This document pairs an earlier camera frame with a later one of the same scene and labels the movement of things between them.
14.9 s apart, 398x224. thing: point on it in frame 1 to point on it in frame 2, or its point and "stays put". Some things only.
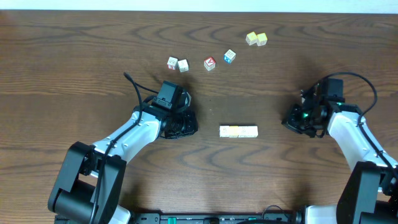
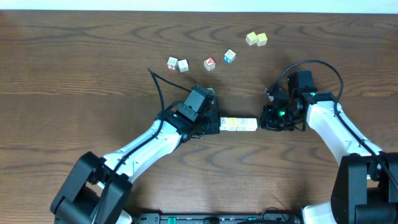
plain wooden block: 252,131 to 252,124
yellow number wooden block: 234,131 to 232,124
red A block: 209,63 stays put
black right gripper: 290,121 to 267,122
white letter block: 183,65 stays put
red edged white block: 173,63 stays put
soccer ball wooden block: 224,131 to 224,123
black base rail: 267,217 stays put
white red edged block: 243,131 to 243,124
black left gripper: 185,126 to 212,123
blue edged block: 229,56 stays put
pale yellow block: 251,38 stays put
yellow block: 262,39 stays put
